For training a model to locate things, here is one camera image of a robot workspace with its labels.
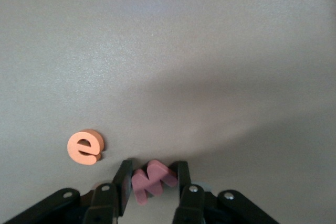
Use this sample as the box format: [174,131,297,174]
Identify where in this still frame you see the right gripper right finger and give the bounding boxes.
[170,161,280,224]

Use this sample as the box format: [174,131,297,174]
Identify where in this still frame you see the pink foam letter w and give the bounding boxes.
[131,159,179,207]

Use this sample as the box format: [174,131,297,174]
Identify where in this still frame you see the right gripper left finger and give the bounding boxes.
[2,159,133,224]

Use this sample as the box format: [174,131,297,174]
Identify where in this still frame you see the orange foam letter e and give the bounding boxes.
[67,129,105,166]

